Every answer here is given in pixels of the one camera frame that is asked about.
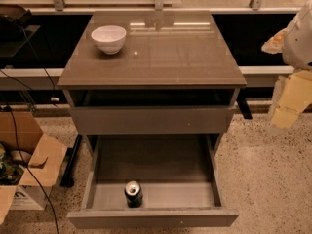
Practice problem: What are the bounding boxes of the dark device on shelf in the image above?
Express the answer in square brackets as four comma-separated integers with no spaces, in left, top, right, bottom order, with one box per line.
[0,4,32,36]

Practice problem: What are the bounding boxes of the black cable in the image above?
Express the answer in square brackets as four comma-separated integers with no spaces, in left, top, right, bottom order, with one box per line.
[0,69,60,234]

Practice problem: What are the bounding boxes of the open grey middle drawer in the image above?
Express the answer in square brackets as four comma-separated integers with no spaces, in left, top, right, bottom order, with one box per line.
[67,135,238,229]

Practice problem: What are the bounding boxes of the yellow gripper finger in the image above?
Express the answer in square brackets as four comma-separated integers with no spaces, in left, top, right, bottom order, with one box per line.
[268,70,312,130]
[261,28,287,55]

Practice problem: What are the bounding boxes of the dark pepsi can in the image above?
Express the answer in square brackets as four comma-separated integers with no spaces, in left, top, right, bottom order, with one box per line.
[124,180,143,208]

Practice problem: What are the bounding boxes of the black table leg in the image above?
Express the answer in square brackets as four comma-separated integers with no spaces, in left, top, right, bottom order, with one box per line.
[60,135,82,188]

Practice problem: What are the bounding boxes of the grey drawer cabinet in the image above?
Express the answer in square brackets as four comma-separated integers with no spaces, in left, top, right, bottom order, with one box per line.
[57,10,248,230]

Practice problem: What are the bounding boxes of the open cardboard box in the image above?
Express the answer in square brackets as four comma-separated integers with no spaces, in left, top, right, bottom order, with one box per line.
[0,112,67,223]

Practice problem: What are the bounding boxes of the grey closed top drawer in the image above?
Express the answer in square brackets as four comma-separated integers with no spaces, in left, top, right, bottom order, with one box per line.
[69,106,234,135]

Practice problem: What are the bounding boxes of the white ceramic bowl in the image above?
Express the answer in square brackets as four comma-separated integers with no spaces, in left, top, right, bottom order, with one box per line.
[91,25,127,55]

